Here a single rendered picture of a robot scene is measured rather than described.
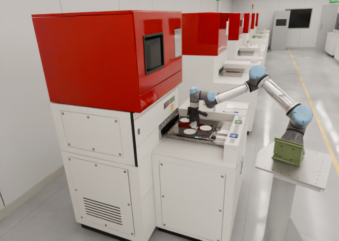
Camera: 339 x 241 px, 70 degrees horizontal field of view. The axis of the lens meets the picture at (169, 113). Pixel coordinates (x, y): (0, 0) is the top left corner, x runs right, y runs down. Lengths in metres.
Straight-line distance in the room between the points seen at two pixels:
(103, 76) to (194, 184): 1.00
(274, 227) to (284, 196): 0.31
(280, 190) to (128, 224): 1.18
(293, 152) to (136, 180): 1.08
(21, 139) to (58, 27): 1.49
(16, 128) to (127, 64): 1.66
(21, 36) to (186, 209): 2.21
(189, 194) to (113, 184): 0.58
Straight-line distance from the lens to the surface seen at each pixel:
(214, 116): 2.25
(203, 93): 1.86
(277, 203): 2.07
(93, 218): 2.36
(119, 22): 1.47
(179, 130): 2.03
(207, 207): 1.99
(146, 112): 1.71
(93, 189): 2.13
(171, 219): 2.20
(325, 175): 1.87
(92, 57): 1.61
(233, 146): 1.71
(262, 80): 1.85
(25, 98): 2.86
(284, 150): 1.85
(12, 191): 3.01
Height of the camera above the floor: 1.78
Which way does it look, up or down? 22 degrees down
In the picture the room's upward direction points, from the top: 2 degrees counter-clockwise
